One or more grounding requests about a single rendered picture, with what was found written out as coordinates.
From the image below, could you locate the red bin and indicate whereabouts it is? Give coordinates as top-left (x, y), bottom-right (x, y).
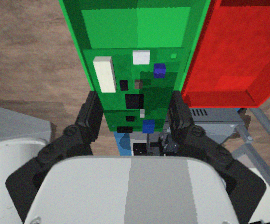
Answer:
top-left (181, 0), bottom-right (270, 108)

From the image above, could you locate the green bin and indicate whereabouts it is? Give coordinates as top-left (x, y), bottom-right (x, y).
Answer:
top-left (58, 0), bottom-right (211, 92)

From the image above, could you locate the green circuit board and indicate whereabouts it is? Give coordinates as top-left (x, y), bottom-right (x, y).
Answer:
top-left (83, 47), bottom-right (184, 133)

